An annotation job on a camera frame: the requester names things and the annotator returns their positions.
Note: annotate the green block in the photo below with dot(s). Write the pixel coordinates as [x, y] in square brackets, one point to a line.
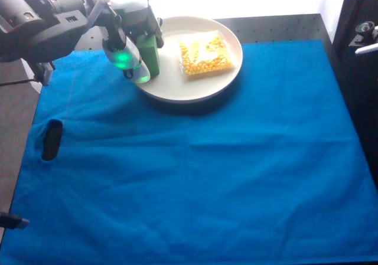
[150, 58]

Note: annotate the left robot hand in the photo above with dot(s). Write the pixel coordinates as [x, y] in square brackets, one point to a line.
[124, 58]

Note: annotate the white round plate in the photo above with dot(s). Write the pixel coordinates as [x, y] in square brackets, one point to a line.
[192, 91]

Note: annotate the bag of yellow beads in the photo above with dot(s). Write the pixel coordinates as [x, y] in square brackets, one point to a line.
[206, 64]

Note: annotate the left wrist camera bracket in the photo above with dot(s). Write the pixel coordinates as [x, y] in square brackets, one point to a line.
[45, 73]

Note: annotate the blue non-woven bag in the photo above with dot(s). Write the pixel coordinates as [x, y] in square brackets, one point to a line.
[189, 173]

